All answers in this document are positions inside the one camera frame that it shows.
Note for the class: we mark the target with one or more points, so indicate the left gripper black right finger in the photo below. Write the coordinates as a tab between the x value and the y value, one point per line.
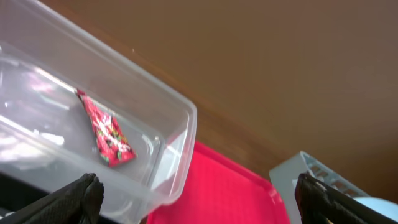
318	203

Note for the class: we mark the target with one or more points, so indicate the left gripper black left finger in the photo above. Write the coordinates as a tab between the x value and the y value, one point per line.
77	202

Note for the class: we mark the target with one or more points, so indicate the red snack wrapper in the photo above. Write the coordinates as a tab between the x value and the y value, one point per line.
113	146

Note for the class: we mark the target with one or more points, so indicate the light blue plate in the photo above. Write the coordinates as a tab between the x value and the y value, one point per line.
384	207

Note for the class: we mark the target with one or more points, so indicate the grey dishwasher rack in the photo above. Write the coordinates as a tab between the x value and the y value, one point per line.
284	178

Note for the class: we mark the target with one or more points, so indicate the clear plastic waste bin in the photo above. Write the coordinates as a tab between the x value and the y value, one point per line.
72	105

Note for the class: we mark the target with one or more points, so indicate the red serving tray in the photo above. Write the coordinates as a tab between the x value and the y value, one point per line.
220	191

